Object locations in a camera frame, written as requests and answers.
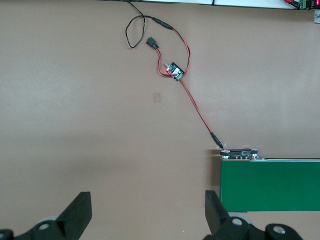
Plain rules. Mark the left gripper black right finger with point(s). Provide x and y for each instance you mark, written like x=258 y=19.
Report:
x=217 y=220

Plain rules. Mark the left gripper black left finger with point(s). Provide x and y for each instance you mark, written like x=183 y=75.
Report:
x=75 y=220

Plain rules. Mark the green conveyor belt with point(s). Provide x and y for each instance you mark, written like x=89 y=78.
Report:
x=270 y=185

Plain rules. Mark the brown tape piece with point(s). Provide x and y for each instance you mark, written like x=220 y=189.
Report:
x=157 y=97

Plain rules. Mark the small controller circuit board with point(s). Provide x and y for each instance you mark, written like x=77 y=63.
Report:
x=175 y=71

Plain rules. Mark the black plug connector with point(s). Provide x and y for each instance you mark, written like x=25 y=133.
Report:
x=152 y=43

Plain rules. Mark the red clip lead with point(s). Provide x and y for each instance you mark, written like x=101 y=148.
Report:
x=290 y=1

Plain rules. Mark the red LED display module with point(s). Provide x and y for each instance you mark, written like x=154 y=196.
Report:
x=308 y=3

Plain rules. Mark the silver camera mount bracket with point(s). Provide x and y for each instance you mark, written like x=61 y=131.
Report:
x=317 y=17

